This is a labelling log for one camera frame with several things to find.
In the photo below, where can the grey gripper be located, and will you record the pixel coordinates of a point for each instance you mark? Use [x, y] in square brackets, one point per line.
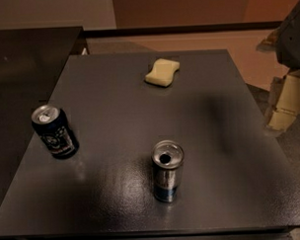
[292, 43]

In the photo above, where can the silver blue redbull can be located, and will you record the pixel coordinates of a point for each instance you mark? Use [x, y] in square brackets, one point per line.
[168, 161]

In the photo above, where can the dark blue soda can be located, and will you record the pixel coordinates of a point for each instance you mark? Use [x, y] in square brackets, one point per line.
[51, 125]

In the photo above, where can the yellow sponge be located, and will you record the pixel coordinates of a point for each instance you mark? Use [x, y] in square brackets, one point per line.
[162, 73]

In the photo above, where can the dark side table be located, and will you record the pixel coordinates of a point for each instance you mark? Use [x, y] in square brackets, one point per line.
[31, 62]

